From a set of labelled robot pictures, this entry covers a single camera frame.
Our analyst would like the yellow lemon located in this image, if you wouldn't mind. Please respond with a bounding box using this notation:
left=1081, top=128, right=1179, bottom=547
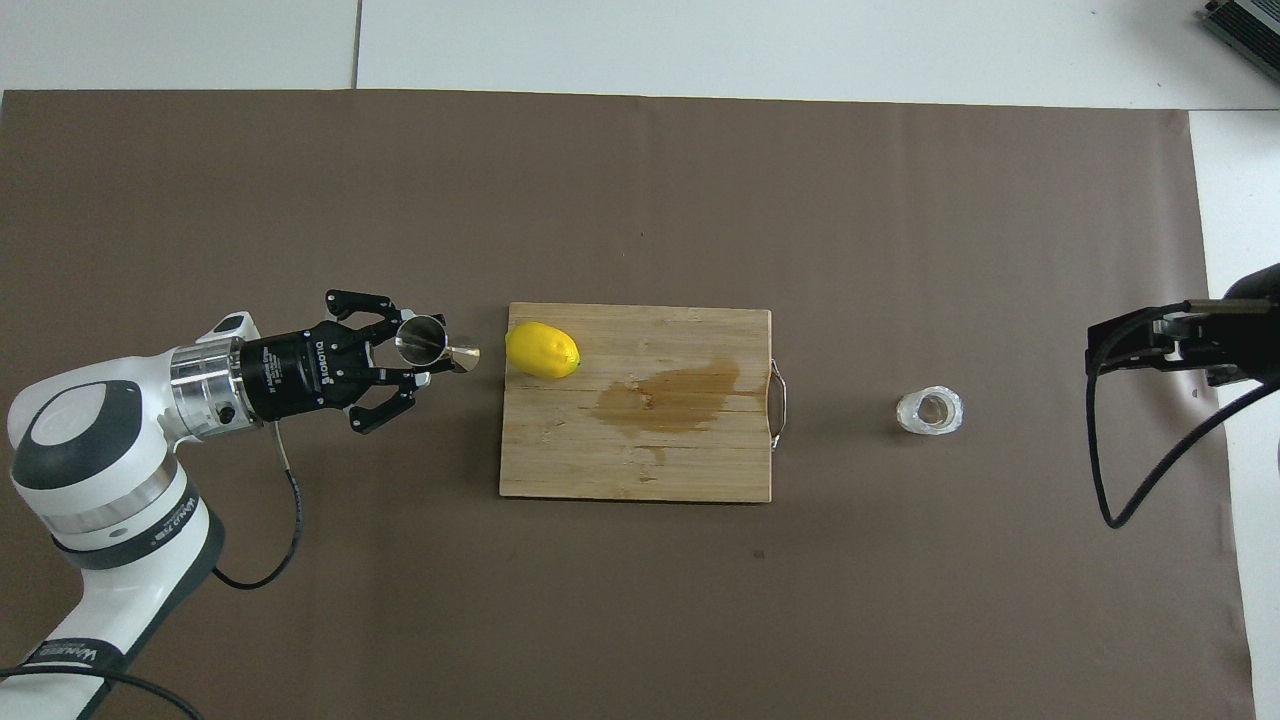
left=505, top=321, right=582, bottom=381

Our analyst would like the grey finned metal device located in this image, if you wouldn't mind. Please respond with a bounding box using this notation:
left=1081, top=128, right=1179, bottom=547
left=1200, top=0, right=1280, bottom=56

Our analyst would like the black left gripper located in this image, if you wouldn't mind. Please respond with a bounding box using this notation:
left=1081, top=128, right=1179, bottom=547
left=238, top=289, right=433, bottom=435

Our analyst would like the steel double jigger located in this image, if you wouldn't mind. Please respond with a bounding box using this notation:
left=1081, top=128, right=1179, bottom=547
left=396, top=314, right=481, bottom=375

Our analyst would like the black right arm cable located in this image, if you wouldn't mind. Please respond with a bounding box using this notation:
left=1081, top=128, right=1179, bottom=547
left=1088, top=298, right=1280, bottom=529

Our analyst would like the brown paper table mat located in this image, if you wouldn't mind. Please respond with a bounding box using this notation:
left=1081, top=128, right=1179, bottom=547
left=0, top=88, right=1256, bottom=720

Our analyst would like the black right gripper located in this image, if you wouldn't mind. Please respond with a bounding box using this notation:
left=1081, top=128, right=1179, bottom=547
left=1087, top=263, right=1280, bottom=388

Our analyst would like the clear textured glass cup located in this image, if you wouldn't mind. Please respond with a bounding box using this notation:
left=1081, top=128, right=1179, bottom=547
left=896, top=385, right=965, bottom=437

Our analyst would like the wooden cutting board, metal handle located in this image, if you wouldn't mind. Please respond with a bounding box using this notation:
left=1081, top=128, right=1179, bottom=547
left=499, top=302, right=789, bottom=504

